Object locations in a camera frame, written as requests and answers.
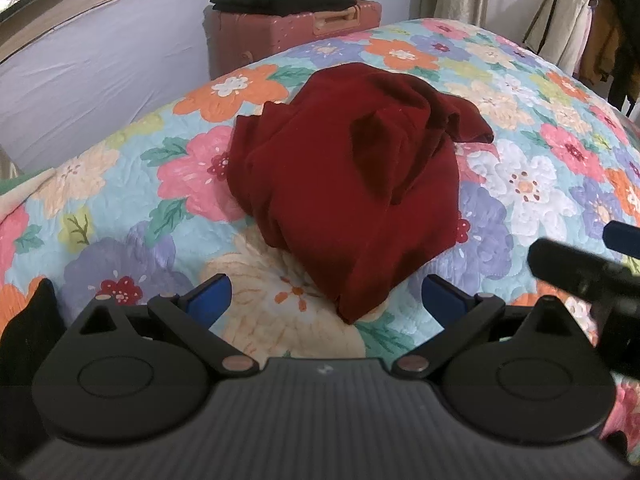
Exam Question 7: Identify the dark red knit sweater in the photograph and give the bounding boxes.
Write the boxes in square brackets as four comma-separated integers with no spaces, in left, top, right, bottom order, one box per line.
[226,62,496,326]

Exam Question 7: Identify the brown hanging jacket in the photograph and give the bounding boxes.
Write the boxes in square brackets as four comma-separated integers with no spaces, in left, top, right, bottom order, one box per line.
[580,0,623,83]

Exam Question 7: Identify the floral quilt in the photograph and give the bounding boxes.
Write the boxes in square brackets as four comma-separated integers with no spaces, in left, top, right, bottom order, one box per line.
[0,17,640,441]

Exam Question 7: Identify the hanging clothes on rack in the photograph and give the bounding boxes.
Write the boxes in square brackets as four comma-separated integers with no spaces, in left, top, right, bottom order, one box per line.
[522,0,601,46]

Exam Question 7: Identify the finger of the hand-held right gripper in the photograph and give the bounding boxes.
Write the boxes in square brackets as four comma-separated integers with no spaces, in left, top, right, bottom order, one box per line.
[528,239,637,307]
[603,220,640,259]

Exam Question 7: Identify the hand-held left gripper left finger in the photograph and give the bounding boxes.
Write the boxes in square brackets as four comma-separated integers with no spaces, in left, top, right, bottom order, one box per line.
[75,273,262,381]

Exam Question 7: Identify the pink suitcase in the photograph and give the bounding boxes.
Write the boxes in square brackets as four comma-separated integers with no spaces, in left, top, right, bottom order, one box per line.
[204,1,383,81]

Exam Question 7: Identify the green cloth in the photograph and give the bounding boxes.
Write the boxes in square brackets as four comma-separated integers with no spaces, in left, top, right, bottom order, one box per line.
[0,167,56,201]

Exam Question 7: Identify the beige hanging garment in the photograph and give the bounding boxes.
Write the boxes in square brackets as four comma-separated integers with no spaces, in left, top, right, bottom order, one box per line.
[524,0,593,78]

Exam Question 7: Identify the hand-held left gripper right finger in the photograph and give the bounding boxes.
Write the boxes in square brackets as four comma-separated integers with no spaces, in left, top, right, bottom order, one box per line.
[391,275,576,378]

